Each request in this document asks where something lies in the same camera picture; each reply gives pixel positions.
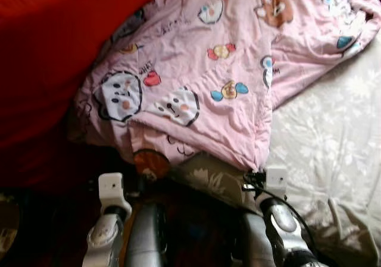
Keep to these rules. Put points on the silver robot leg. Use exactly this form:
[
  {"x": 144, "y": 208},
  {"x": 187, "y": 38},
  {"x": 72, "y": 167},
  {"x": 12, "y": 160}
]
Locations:
[
  {"x": 256, "y": 243},
  {"x": 146, "y": 240}
]

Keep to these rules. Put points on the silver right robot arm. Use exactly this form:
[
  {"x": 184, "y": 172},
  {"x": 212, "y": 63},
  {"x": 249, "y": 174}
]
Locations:
[{"x": 286, "y": 222}]

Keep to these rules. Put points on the pink cartoon print quilt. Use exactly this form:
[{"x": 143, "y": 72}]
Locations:
[{"x": 208, "y": 53}]

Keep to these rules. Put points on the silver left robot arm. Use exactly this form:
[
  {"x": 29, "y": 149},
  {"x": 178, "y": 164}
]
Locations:
[{"x": 104, "y": 237}]

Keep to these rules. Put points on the silver left robot leg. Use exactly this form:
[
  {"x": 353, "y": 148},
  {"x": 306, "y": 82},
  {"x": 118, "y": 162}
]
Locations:
[{"x": 146, "y": 240}]

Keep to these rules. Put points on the beige floral bed sheet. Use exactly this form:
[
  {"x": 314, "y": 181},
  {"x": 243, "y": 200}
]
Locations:
[{"x": 333, "y": 142}]

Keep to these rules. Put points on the silver right robot leg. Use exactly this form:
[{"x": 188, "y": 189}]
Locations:
[{"x": 256, "y": 243}]

